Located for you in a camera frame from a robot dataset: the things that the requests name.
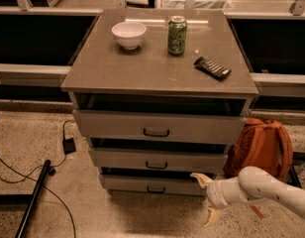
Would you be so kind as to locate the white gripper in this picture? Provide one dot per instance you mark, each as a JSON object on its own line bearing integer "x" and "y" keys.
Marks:
{"x": 214, "y": 193}

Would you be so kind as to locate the grey bottom drawer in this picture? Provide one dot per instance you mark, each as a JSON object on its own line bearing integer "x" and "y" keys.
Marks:
{"x": 189, "y": 187}

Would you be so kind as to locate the grey drawer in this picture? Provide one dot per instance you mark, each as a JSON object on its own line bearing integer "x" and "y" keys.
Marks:
{"x": 189, "y": 187}
{"x": 157, "y": 161}
{"x": 223, "y": 130}

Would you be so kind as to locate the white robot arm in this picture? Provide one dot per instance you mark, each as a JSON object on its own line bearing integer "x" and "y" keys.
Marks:
{"x": 252, "y": 185}

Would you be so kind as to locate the grey drawer cabinet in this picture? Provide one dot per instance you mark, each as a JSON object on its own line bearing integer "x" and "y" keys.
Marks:
{"x": 107, "y": 77}

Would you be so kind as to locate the grey middle drawer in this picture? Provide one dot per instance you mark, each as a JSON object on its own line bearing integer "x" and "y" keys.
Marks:
{"x": 157, "y": 161}

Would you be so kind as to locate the grey top drawer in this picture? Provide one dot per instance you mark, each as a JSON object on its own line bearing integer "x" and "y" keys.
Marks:
{"x": 223, "y": 130}

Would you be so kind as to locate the orange backpack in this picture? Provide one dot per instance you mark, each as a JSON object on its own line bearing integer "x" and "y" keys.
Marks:
{"x": 262, "y": 144}

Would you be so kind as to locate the black wheel base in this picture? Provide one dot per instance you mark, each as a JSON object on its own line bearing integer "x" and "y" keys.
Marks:
{"x": 292, "y": 178}

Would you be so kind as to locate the black snack bar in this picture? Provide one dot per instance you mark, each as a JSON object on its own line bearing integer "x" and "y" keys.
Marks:
{"x": 211, "y": 68}

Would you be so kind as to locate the black power adapter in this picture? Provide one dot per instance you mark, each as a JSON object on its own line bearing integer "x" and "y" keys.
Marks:
{"x": 68, "y": 146}

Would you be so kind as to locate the green soda can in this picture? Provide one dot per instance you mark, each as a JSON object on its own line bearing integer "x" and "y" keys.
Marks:
{"x": 177, "y": 27}

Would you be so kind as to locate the white bowl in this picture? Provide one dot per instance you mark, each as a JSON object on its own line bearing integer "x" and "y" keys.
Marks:
{"x": 129, "y": 35}

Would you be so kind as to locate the black stand leg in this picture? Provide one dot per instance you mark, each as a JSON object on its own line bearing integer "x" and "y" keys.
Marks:
{"x": 34, "y": 196}

